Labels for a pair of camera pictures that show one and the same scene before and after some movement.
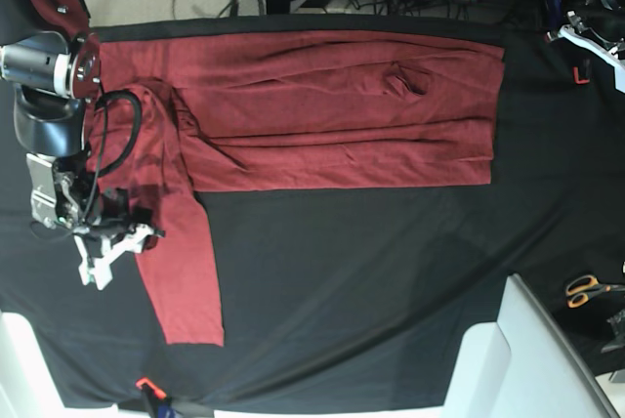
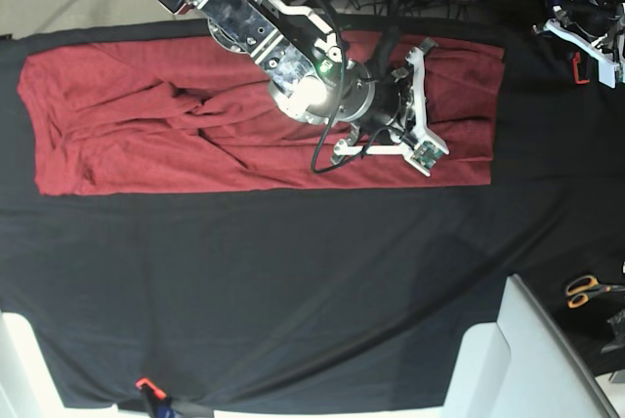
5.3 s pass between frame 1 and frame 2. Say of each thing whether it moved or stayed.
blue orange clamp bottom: stayed
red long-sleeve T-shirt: moved
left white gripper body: moved
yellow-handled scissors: stayed
